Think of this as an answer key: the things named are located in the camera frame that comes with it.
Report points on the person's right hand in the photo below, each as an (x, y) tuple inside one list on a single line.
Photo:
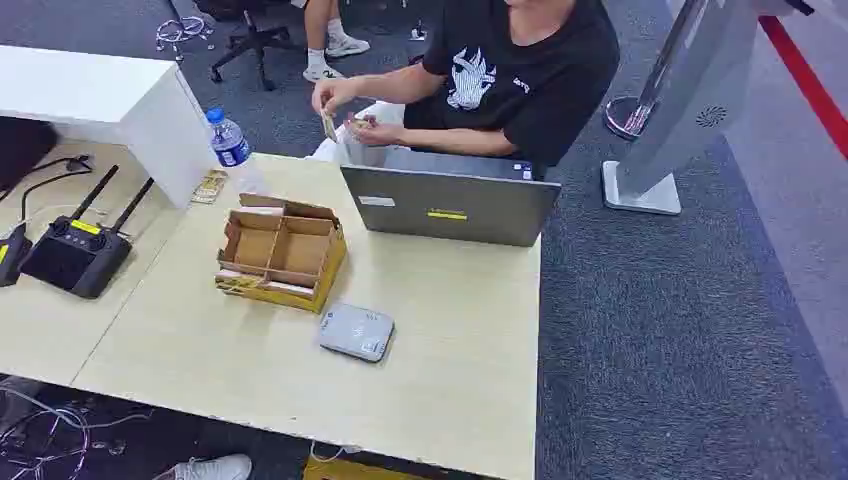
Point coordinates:
[(336, 93)]

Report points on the person's left hand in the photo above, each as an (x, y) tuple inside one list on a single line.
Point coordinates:
[(381, 134)]

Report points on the small stack of cards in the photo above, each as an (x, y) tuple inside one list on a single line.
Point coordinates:
[(363, 122)]

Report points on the single playing card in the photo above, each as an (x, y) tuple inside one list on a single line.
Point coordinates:
[(328, 126)]

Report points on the white bag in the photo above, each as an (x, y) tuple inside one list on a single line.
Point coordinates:
[(361, 154)]

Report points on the person's legs with white shoes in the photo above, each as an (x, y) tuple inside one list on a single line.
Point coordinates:
[(321, 33)]

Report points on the black office chair base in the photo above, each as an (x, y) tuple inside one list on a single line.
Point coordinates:
[(255, 41)]

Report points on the grey laptop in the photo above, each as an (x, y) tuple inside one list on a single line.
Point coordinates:
[(457, 208)]

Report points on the clear water bottle blue cap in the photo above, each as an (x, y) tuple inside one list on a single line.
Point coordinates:
[(230, 149)]

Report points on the pale cards in box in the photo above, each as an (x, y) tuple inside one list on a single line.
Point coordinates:
[(262, 210)]

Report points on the card stack on desk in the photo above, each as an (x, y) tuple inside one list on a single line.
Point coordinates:
[(209, 187)]

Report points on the wooden card box with dividers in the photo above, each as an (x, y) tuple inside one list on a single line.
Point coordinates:
[(291, 265)]

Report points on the seated person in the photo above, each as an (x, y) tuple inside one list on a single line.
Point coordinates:
[(536, 99)]

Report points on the white cards in box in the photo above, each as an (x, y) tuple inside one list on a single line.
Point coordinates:
[(290, 289)]

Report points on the flat grey device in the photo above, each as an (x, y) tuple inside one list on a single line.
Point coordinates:
[(356, 332)]

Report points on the white cabinet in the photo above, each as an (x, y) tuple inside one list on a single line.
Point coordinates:
[(99, 86)]

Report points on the black remote controller with antennas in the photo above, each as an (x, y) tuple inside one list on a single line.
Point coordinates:
[(76, 258)]

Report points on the silver display stand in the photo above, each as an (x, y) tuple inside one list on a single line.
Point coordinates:
[(696, 93)]

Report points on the black bag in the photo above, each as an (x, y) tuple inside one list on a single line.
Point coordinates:
[(23, 149)]

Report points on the yellow box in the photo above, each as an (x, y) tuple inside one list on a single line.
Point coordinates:
[(351, 472)]

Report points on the black device with yellow label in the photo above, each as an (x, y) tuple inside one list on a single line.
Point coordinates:
[(12, 258)]

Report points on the white shoe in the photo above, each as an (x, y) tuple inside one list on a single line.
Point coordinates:
[(215, 469)]

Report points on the chrome stanchion post with base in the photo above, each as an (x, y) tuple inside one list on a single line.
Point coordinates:
[(626, 116)]

